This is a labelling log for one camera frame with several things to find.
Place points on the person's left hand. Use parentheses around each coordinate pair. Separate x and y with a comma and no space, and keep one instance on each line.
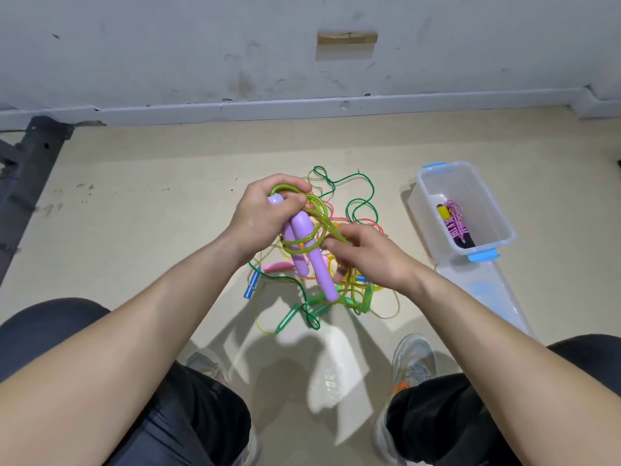
(260,220)

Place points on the person's right hand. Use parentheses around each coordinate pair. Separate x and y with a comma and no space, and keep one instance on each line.
(374,257)

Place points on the clear storage box blue latches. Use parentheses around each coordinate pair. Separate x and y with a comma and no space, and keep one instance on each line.
(490,208)

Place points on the person's right forearm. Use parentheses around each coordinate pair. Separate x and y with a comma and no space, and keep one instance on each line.
(534,373)

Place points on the person's left forearm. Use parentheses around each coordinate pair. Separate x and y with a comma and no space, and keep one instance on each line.
(107,373)

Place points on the clear plastic box lid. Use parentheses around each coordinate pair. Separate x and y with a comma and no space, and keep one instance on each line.
(490,291)

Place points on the grey right shoe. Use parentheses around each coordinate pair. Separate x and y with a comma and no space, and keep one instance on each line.
(412,359)

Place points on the grey shoe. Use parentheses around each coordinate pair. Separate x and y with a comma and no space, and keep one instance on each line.
(412,359)
(204,364)

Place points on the grey left shoe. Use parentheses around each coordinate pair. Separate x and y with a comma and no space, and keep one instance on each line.
(204,364)

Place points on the black shorts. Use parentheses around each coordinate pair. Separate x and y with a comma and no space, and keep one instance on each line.
(48,359)

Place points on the small wooden wall block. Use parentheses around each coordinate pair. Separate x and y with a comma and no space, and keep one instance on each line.
(347,39)

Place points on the black metal rack frame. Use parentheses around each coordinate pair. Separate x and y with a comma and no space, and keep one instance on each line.
(24,179)

